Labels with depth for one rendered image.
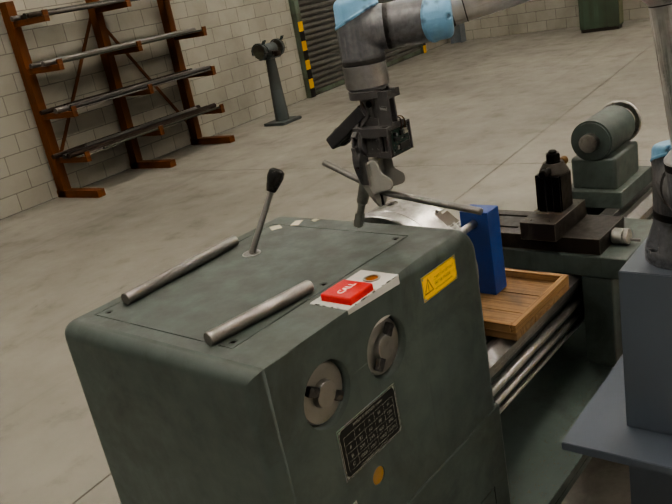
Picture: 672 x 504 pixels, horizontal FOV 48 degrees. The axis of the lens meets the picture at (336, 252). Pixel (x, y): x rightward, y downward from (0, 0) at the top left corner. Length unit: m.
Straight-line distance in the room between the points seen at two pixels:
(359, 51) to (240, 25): 10.15
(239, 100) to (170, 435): 10.11
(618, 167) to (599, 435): 1.16
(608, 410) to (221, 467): 0.91
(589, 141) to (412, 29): 1.37
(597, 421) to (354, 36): 0.95
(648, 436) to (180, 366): 0.98
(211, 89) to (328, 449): 9.80
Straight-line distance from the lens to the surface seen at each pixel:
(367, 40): 1.28
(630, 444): 1.65
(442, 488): 1.44
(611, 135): 2.56
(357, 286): 1.16
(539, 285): 2.01
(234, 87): 11.14
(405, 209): 1.60
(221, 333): 1.09
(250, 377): 1.00
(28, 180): 8.83
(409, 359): 1.26
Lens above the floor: 1.71
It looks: 20 degrees down
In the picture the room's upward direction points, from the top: 11 degrees counter-clockwise
